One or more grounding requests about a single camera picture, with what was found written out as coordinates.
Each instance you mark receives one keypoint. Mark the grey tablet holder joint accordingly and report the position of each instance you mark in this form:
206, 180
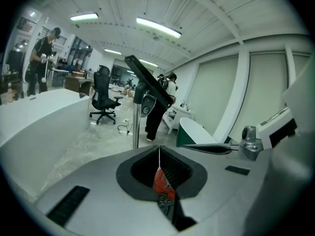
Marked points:
147, 107

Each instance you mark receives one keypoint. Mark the green and white bathtub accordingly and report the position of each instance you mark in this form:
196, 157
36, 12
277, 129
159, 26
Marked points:
197, 134

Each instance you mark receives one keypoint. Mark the grey storage crate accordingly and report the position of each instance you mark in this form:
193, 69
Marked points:
57, 82

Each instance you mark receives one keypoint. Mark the brown wooden cabinet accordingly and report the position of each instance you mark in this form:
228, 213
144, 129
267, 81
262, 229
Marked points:
76, 83

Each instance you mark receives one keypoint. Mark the white vanity shelf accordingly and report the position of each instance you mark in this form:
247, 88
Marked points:
176, 117

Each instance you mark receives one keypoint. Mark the large white bathtub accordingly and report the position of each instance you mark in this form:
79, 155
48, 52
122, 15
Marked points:
37, 131

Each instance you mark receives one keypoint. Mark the long ceiling light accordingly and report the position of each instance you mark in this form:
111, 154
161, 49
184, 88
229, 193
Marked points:
148, 63
83, 16
112, 51
160, 28

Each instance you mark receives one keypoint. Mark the silver gripper camera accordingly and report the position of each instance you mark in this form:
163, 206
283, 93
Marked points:
249, 141

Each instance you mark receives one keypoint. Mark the pink bottle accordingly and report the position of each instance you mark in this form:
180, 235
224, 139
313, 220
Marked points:
10, 93

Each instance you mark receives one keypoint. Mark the black flat tablet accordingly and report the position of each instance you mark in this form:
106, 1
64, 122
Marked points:
150, 81

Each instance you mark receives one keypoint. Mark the black vacuum cleaner wand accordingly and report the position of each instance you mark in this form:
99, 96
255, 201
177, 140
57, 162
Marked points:
184, 217

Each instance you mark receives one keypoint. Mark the chrome stand pole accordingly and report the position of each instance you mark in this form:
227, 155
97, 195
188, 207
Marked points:
136, 126

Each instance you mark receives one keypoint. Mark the black office chair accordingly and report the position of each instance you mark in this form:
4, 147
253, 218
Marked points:
102, 92

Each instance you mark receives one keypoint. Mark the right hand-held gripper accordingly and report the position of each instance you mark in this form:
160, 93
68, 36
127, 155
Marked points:
275, 131

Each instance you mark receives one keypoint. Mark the white roller blind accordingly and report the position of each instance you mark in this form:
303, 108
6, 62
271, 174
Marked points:
267, 92
216, 95

